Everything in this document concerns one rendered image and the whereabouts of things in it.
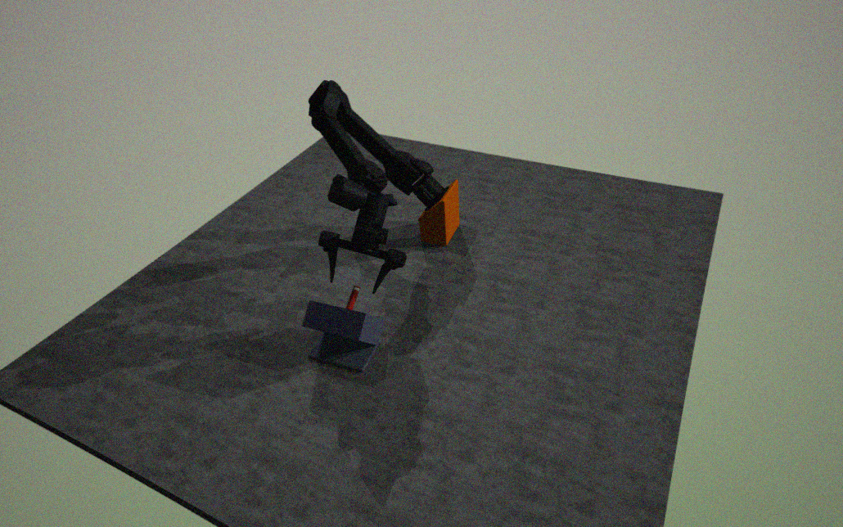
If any blue-grey sloped panel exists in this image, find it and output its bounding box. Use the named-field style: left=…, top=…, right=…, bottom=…
left=302, top=300, right=385, bottom=372

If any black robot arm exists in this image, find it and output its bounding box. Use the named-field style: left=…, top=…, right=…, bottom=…
left=309, top=80, right=449, bottom=249

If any red peg with white band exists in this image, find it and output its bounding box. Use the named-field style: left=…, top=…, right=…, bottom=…
left=346, top=286, right=360, bottom=310

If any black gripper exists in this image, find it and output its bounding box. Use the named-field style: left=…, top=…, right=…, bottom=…
left=318, top=214, right=407, bottom=294

